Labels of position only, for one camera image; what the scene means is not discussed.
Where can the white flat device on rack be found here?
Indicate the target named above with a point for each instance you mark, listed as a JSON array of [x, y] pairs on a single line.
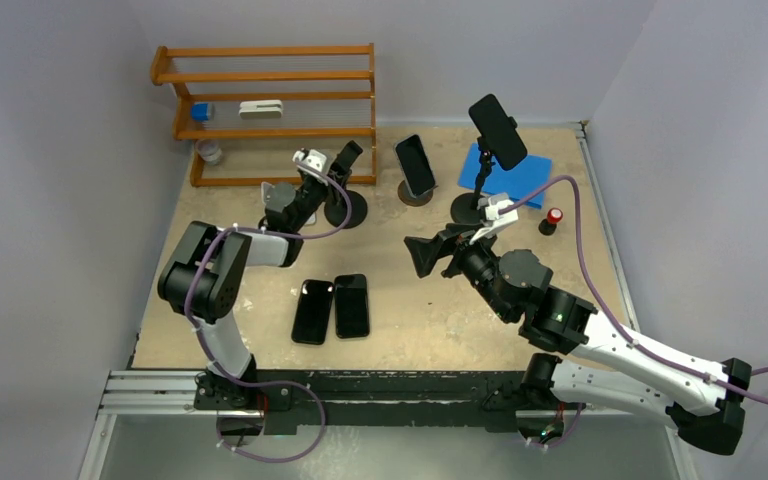
[[260, 109]]

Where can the blue white small box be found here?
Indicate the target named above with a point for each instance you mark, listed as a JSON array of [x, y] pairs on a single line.
[[202, 112]]

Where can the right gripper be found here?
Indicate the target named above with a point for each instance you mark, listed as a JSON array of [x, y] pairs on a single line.
[[425, 253]]

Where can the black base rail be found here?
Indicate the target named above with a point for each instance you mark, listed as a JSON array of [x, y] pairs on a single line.
[[285, 400]]

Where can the phone on tall stand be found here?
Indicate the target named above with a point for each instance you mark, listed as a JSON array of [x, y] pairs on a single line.
[[498, 131]]

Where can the blue foam mat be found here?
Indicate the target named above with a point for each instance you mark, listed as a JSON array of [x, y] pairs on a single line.
[[521, 181]]

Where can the orange wooden rack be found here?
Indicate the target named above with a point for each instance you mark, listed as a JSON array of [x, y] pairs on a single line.
[[273, 92]]

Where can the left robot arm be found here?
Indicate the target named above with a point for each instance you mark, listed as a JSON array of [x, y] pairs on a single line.
[[202, 278]]

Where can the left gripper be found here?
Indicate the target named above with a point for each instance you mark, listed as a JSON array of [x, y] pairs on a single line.
[[325, 190]]

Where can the black phone from silver stand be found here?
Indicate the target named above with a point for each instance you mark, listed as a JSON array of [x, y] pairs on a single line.
[[313, 312]]

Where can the small clear plastic jar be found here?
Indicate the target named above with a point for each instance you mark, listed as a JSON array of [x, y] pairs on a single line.
[[209, 150]]

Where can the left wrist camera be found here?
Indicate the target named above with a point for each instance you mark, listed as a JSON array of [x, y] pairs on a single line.
[[312, 163]]

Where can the silver folding phone stand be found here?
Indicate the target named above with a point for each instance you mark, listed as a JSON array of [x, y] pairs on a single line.
[[266, 190]]

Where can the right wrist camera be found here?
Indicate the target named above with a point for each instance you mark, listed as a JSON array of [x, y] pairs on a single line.
[[496, 213]]

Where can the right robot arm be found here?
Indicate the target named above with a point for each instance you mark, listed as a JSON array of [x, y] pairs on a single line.
[[583, 357]]

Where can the black tall round-base stand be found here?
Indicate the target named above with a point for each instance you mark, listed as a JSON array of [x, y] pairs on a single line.
[[464, 208]]

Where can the red black button knob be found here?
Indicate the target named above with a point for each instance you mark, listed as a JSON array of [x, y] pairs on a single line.
[[549, 224]]

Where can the phone on wooden puck stand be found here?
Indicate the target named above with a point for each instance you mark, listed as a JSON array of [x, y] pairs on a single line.
[[415, 164]]

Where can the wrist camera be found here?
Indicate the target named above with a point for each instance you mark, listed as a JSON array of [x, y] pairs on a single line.
[[312, 163], [496, 213]]

